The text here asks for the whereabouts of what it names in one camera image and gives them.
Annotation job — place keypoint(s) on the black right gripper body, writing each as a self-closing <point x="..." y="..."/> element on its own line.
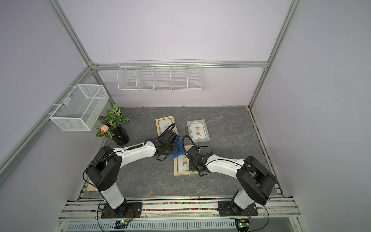
<point x="192" y="167"/>

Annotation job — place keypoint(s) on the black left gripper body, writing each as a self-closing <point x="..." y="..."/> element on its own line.
<point x="172" y="149"/>

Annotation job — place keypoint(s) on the blue microfibre cloth black trim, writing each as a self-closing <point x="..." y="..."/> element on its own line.
<point x="180" y="149"/>

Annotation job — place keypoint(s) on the light wood picture frame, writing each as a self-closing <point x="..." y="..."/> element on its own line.
<point x="181" y="166"/>

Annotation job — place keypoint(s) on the beige picture frame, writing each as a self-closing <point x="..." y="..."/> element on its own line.
<point x="163" y="123"/>

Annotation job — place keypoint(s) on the green-grey picture frame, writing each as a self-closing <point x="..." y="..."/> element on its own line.
<point x="198" y="130"/>

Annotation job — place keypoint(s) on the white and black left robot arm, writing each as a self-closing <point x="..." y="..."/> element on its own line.
<point x="104" y="168"/>

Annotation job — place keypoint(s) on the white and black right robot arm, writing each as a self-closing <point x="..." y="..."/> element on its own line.
<point x="255" y="179"/>

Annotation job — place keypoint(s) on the black glossy plant vase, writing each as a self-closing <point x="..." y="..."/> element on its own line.
<point x="121" y="137"/>

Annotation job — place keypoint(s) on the green artificial plant pink flower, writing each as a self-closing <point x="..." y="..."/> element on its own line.
<point x="113" y="118"/>

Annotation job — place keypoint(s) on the right electronics board green led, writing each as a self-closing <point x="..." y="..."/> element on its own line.
<point x="242" y="225"/>

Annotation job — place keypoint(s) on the electronics board green led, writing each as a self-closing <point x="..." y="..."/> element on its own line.
<point x="242" y="225"/>
<point x="121" y="224"/>

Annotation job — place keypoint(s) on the left electronics board green led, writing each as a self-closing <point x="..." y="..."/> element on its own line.
<point x="121" y="224"/>

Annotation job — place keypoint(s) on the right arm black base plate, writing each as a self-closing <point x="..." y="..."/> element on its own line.
<point x="229" y="209"/>

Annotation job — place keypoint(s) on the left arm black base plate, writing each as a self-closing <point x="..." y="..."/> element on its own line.
<point x="126" y="210"/>

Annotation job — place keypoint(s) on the long white wire shelf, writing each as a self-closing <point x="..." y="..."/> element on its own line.
<point x="160" y="75"/>

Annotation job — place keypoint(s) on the aluminium mounting rail front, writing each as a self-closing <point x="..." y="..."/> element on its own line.
<point x="180" y="208"/>

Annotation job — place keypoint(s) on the white wire basket left wall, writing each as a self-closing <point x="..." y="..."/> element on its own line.
<point x="81" y="108"/>

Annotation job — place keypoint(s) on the white vented cable duct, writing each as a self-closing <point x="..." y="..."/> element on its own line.
<point x="189" y="225"/>

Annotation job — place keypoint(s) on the aluminium cage frame profiles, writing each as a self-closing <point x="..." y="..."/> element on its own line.
<point x="23" y="147"/>

